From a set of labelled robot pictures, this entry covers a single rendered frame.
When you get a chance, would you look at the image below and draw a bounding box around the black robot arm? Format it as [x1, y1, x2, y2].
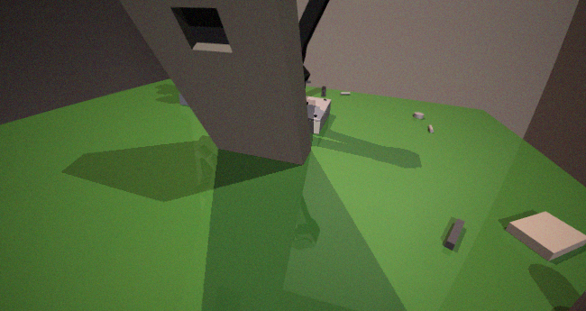
[299, 0, 330, 81]

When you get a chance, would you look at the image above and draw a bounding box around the beige flat rectangular block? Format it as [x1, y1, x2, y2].
[506, 212, 586, 261]

